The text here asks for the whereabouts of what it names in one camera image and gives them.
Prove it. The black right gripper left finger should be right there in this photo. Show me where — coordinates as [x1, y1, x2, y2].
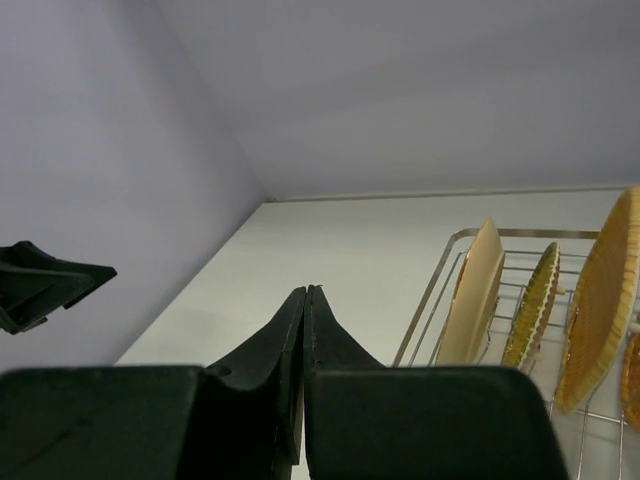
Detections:
[205, 287, 306, 479]

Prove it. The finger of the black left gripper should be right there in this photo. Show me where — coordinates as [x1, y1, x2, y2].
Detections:
[1, 241, 117, 335]

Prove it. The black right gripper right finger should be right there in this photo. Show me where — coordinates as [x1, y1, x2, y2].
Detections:
[303, 286, 388, 479]

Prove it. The beige leaf pattern plate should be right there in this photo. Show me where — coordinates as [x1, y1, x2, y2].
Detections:
[435, 219, 505, 366]

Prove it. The green rim woven plate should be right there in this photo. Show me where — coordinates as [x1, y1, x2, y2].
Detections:
[501, 242, 560, 370]

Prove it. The large orange woven plate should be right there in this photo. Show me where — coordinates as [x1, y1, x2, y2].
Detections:
[555, 187, 639, 415]

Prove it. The small orange woven plate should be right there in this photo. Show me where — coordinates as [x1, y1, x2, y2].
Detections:
[620, 333, 639, 430]

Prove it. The metal wire dish rack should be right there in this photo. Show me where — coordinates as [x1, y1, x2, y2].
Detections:
[394, 228, 639, 479]

